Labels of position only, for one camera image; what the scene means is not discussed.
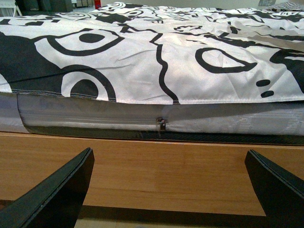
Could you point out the red object in background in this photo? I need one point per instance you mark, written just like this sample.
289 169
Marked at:
97 4

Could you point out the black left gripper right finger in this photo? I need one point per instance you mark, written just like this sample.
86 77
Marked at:
280 193

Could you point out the wooden bed frame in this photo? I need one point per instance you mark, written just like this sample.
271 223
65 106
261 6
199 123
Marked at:
174 176

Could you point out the black and white patterned blanket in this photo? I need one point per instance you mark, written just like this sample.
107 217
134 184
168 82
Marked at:
138 54

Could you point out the metal zipper pull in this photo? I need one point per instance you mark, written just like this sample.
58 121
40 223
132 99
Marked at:
161 123

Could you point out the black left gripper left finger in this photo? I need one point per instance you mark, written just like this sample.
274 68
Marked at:
56 201

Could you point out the white zippered mattress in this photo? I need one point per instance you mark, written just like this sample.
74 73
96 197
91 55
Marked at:
265 123

